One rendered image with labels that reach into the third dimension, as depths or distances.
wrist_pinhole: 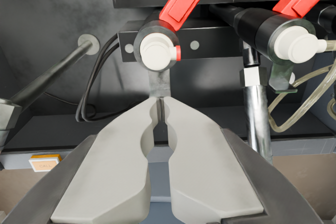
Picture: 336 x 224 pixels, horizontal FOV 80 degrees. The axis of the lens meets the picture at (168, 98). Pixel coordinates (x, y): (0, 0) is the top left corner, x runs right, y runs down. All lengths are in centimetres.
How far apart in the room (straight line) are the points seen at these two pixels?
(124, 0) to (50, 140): 31
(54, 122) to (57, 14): 22
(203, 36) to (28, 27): 33
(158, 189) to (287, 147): 47
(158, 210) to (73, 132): 42
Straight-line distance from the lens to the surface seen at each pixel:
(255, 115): 18
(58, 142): 44
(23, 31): 47
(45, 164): 44
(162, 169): 82
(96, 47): 42
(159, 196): 75
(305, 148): 46
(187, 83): 44
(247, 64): 19
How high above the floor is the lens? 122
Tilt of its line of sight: 60 degrees down
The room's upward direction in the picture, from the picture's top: 177 degrees clockwise
